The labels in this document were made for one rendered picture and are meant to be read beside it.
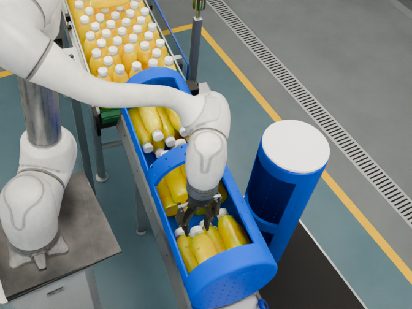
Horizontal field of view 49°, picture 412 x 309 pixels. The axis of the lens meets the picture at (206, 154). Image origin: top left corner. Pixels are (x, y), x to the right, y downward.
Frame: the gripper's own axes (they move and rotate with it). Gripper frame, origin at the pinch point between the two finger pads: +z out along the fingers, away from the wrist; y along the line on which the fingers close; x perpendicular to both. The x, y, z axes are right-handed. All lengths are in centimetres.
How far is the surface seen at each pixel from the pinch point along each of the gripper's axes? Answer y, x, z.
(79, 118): -24, 90, 37
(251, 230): 13.6, -10.1, -6.1
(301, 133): 59, 33, 11
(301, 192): 53, 14, 25
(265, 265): 13.2, -21.1, -5.0
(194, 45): 40, 108, 20
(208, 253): 0.2, -10.4, -0.2
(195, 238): -1.5, -3.8, 1.0
